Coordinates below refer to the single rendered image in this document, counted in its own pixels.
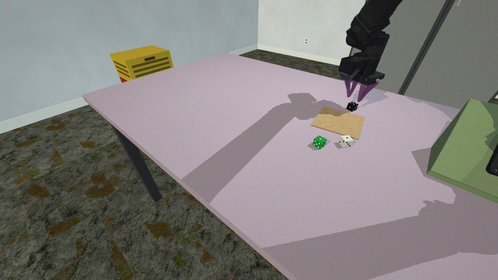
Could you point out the green die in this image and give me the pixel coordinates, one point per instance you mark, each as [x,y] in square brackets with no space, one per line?
[319,142]

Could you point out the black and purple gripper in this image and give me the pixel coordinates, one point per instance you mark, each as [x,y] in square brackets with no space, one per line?
[367,84]

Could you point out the tan square mat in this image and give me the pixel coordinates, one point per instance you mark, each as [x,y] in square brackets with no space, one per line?
[339,122]

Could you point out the white die with black pips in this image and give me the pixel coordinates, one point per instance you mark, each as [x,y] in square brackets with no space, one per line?
[345,141]

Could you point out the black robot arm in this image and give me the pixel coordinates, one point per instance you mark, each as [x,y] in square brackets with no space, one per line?
[366,34]

